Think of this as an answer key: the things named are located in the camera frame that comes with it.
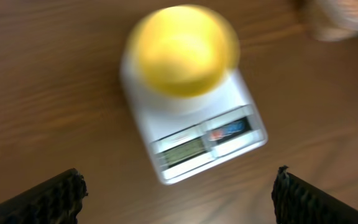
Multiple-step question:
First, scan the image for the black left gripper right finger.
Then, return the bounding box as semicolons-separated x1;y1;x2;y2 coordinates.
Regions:
272;166;358;224

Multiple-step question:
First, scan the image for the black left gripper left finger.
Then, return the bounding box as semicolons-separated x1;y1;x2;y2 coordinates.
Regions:
0;169;88;224

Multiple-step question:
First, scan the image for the white digital kitchen scale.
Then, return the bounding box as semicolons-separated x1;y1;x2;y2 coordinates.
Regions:
121;54;268;185

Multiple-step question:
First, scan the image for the pale yellow bowl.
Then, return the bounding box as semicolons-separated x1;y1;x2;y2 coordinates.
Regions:
127;4;240;98

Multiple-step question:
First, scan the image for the clear plastic container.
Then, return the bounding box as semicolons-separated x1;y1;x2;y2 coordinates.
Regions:
297;0;358;42

